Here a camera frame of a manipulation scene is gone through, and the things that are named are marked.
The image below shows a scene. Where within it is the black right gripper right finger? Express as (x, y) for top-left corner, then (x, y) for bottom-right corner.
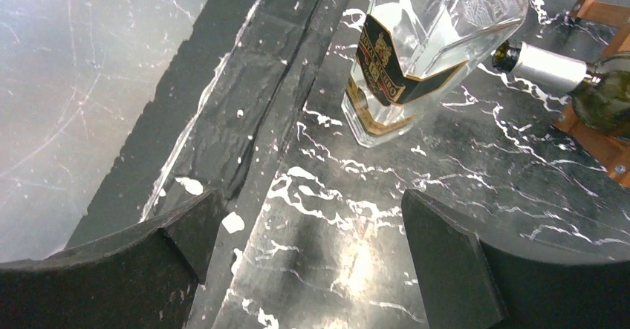
(401, 189), (629, 328)

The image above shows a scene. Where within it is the clear bottle rack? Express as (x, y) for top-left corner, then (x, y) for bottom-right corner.
(341, 0), (528, 148)

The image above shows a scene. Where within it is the black base beam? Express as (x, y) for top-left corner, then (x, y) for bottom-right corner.
(68, 0), (349, 328)

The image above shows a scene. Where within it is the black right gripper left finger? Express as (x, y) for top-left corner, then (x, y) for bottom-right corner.
(1, 190), (225, 328)

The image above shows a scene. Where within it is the brown wooden wine rack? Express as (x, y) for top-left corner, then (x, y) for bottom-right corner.
(554, 0), (629, 188)

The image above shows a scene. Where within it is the dark bottle black cap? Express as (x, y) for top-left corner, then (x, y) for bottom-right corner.
(491, 40), (630, 138)

